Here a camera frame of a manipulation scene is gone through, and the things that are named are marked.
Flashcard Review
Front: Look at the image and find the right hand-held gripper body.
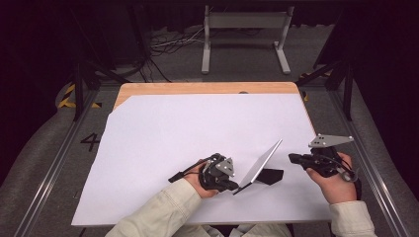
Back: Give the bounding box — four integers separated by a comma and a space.
304, 132, 355, 179

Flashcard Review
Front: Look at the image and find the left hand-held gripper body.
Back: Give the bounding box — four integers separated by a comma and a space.
198, 152, 239, 194

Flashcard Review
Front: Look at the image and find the person's left hand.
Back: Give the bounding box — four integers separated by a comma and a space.
183, 162, 221, 199

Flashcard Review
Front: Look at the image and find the person's right hand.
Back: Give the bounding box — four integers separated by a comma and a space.
305, 151, 359, 205

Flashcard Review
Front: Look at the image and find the white paper sheet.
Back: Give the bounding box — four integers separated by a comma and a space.
70, 93, 332, 228

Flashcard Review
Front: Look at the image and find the yellow black hazard tape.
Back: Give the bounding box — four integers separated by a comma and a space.
299, 69, 333, 103
57, 83, 103, 110

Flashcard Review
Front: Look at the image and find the black metal stand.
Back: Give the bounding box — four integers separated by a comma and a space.
295, 57, 356, 122
69, 57, 130, 122

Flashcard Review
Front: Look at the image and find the white metal stand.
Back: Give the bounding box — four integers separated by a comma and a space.
201, 4, 295, 75

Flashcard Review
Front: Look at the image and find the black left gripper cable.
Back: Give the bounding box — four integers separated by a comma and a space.
167, 157, 216, 184

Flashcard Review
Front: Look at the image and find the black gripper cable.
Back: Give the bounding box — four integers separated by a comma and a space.
167, 157, 216, 184
332, 154, 363, 202

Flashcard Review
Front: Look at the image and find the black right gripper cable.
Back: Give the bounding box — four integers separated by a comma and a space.
332, 154, 363, 202

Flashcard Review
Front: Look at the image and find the aluminium floor rail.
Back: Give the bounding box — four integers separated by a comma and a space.
328, 88, 413, 237
12, 88, 101, 237

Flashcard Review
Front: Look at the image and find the bundle of floor cables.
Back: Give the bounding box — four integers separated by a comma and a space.
149, 27, 206, 57

